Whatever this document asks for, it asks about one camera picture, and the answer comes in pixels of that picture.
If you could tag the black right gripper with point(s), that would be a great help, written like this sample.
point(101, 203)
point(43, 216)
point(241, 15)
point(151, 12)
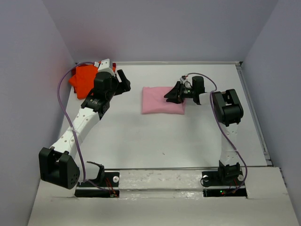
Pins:
point(174, 95)

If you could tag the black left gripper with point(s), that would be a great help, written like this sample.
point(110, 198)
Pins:
point(126, 83)

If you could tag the pink t shirt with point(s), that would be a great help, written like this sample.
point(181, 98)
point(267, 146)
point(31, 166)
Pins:
point(153, 101)

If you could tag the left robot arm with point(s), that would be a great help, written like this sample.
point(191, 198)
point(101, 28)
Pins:
point(62, 164)

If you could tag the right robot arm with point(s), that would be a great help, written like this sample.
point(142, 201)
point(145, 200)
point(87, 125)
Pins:
point(228, 113)

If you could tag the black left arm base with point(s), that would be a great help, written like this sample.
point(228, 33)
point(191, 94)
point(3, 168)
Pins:
point(105, 185)

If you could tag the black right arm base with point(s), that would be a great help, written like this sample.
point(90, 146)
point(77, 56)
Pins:
point(214, 187)

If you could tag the orange folded t shirt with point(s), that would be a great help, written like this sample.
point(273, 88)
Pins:
point(83, 80)

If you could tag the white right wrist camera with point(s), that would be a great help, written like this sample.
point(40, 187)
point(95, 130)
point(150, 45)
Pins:
point(184, 80)

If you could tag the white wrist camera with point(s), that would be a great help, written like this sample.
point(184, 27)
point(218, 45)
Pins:
point(104, 66)
point(184, 80)

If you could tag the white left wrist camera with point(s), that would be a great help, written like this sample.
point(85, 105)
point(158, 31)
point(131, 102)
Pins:
point(104, 66)

